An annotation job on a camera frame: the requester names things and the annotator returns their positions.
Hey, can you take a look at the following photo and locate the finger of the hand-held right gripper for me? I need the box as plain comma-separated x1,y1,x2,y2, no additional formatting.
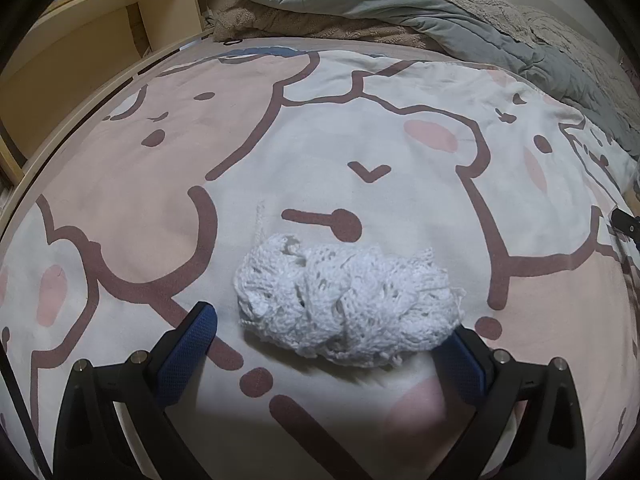
611,206,640,248

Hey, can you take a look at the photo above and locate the beige fluffy blanket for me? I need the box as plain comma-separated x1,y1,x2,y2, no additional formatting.
205,0,441,51

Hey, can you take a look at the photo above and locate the beige textured pillow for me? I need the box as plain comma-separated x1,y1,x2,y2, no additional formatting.
272,0,631,111

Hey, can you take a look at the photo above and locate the white knit cloth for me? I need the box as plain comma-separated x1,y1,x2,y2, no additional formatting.
234,232,466,368

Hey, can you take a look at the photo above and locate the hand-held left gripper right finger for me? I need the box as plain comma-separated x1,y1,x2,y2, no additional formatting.
430,325,586,480

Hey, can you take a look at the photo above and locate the grey duvet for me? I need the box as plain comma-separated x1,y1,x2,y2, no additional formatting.
227,0,640,156

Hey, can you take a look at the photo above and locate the wooden shelf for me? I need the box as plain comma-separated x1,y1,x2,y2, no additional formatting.
0,0,231,196

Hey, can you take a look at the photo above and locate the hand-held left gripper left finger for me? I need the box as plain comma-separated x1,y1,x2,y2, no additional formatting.
52,301,218,480

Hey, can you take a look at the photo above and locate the bear printed blanket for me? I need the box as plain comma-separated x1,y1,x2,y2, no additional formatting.
0,47,640,480

